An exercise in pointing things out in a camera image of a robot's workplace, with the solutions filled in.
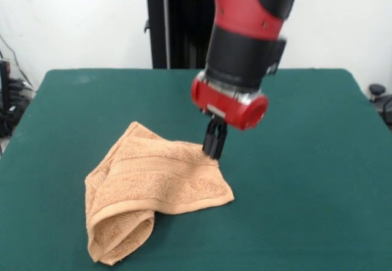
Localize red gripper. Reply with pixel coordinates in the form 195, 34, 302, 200
191, 76, 270, 160

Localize orange terry towel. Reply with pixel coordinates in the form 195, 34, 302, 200
84, 121, 236, 266

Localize dark green tablecloth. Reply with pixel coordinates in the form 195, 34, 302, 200
0, 68, 392, 271

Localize black office chair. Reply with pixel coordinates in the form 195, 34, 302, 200
368, 83, 392, 131

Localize black electronics box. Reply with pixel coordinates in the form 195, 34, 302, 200
0, 59, 12, 113

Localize black robot pedestal with handle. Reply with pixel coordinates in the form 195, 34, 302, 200
134, 0, 217, 69

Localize black cable bundle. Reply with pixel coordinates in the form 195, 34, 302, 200
0, 78, 35, 139

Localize grey wall cable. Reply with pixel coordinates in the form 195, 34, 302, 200
0, 34, 33, 85

